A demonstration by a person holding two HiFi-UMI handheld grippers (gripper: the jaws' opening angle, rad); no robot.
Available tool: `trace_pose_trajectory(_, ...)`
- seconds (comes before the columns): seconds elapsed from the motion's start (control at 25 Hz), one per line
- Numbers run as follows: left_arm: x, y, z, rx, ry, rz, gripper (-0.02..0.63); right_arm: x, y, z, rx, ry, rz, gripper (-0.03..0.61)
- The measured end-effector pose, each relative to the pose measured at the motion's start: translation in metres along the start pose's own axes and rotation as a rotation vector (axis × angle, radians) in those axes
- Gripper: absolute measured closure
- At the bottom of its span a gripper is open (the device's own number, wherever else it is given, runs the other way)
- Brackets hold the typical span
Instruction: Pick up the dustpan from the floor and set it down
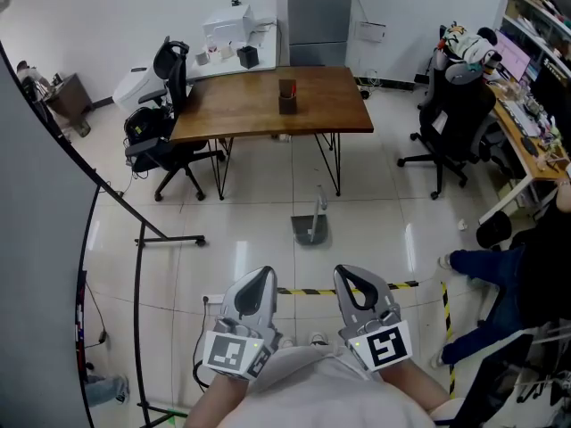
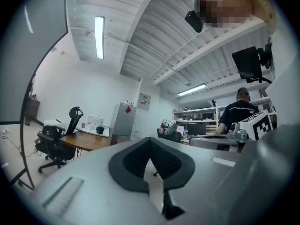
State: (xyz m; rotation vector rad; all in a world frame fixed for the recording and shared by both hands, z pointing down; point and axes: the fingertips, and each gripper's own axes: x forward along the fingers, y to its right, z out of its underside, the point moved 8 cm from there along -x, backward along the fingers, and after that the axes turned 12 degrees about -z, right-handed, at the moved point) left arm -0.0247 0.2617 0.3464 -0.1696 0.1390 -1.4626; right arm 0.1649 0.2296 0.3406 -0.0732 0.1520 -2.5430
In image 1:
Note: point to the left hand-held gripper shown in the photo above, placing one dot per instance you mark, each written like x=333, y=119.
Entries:
x=232, y=350

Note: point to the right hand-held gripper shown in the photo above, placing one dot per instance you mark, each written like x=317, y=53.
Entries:
x=383, y=346

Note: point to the person's right forearm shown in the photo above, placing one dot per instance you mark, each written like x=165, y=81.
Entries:
x=410, y=381

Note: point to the person's left forearm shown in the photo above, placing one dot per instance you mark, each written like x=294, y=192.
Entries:
x=214, y=395

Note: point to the white tiled floor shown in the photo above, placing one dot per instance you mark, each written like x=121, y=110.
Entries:
x=250, y=225

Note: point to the yellow black hazard tape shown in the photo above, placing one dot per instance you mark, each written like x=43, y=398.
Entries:
x=312, y=291
x=448, y=328

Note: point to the person's left shoe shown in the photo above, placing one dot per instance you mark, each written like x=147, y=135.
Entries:
x=286, y=341

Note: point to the person's shoe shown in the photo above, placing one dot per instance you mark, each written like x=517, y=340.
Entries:
x=318, y=338
x=286, y=341

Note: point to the person's right shoe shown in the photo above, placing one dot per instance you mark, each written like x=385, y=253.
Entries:
x=318, y=338

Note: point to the person's white shirt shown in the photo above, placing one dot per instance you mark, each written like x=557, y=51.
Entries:
x=325, y=390

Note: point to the black metal stand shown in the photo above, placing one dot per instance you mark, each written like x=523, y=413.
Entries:
x=142, y=283

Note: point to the black round bin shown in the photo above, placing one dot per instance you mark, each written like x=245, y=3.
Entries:
x=493, y=231

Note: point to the black folding chair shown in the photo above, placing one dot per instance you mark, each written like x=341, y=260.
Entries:
x=513, y=372

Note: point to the brown wooden pen holder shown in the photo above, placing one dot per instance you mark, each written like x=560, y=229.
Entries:
x=287, y=104

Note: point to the brown wooden table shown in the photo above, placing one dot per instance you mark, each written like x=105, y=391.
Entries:
x=250, y=101

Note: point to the black bag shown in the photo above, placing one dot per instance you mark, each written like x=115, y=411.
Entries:
x=145, y=125

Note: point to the grey black office chair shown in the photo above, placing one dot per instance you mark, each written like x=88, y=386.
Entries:
x=450, y=109

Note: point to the light wooden desk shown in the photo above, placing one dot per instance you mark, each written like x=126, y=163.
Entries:
x=531, y=163

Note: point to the grey backdrop panel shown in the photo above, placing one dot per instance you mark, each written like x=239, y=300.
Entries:
x=35, y=239

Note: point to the black computer mouse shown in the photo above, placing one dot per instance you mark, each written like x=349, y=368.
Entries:
x=530, y=145

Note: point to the black mesh office chair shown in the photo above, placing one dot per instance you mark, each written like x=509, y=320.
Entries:
x=176, y=78

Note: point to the computer keyboard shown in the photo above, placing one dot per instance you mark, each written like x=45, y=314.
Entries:
x=519, y=116

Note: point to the black square container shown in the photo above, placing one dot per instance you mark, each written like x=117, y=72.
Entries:
x=247, y=57

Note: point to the white desk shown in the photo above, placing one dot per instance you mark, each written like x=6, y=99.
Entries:
x=263, y=56

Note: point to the white plastic machine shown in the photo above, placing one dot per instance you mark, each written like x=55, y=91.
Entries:
x=136, y=85

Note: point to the white cup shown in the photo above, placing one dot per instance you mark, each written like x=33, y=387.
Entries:
x=202, y=58

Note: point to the small white container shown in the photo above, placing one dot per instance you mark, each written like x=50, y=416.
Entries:
x=226, y=51

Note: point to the white paper sign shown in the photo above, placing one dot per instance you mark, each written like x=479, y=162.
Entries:
x=371, y=31

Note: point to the brown wooden cabinet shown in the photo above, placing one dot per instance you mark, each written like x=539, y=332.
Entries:
x=71, y=96

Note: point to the white box appliance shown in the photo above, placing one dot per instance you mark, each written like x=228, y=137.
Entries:
x=227, y=22

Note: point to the dark computer monitor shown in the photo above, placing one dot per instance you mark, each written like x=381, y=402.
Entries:
x=551, y=89

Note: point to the grey metal cabinet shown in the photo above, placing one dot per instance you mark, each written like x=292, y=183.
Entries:
x=317, y=16

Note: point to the lit computer monitor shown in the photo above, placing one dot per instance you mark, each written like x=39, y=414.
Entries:
x=513, y=56

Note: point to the white wall shelf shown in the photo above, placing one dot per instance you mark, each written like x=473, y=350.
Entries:
x=540, y=20

